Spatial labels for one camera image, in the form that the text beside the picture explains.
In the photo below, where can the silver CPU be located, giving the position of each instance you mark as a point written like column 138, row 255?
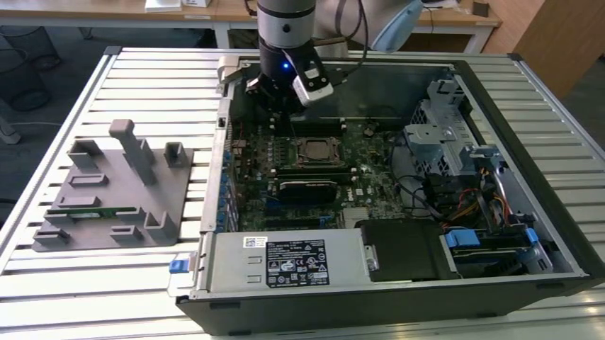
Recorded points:
column 319, row 148

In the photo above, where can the black PC case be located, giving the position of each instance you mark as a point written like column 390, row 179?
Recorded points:
column 378, row 311

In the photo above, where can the metal disk bay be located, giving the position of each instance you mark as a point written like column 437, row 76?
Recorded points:
column 538, row 258

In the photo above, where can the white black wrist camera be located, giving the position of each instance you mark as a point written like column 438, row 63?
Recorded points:
column 314, row 93

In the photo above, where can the blue disk carrier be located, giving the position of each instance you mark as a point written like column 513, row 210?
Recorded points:
column 464, row 239

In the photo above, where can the silver power supply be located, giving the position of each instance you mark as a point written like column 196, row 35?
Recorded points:
column 227, row 262

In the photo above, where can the green motherboard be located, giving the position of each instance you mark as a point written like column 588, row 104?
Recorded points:
column 378, row 177

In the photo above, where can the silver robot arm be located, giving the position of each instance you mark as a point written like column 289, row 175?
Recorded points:
column 286, row 25

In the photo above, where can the wooden cabinet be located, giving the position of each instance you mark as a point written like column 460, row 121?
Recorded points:
column 562, row 42

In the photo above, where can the white box with print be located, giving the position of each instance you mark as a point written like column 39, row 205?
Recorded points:
column 196, row 3

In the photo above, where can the white desk leg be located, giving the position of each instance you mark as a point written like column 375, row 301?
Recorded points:
column 7, row 132

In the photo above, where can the black graphics card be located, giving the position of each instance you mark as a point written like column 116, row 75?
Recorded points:
column 307, row 195

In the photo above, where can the small black box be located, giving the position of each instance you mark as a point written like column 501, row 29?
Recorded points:
column 481, row 9

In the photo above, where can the green RAM stick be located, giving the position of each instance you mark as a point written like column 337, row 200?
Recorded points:
column 110, row 211

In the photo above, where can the blue case latch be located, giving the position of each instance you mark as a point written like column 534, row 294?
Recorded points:
column 176, row 266

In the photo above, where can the black expansion slot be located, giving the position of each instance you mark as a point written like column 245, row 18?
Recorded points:
column 293, row 223

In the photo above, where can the silver drive cage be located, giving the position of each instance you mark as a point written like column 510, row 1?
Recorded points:
column 422, row 138

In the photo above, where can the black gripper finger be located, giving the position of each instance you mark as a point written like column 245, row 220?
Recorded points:
column 253, row 86
column 289, row 124

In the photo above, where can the black RAM slot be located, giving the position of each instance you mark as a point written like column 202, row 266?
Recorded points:
column 326, row 121
column 314, row 169
column 326, row 129
column 314, row 177
column 326, row 134
column 314, row 180
column 314, row 173
column 326, row 125

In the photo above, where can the blue bay latch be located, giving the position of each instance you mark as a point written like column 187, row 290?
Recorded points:
column 530, row 236

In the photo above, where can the CPU socket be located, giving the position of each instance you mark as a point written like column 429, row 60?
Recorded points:
column 297, row 160

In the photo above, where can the plain white box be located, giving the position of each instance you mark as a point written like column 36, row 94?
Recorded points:
column 163, row 5

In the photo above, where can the silver chipset heat sink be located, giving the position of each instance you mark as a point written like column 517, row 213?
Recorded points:
column 357, row 216

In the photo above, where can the black mesh waste basket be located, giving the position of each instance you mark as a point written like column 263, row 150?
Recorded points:
column 22, row 85
column 32, row 42

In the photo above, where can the grey metal brace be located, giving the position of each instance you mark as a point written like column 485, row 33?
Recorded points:
column 510, row 195

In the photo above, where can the grey parts rack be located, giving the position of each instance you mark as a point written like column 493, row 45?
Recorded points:
column 123, row 198

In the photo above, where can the brown board connector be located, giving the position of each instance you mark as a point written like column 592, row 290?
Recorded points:
column 239, row 143

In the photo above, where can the black plastic shroud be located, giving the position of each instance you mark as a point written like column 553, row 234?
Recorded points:
column 406, row 251

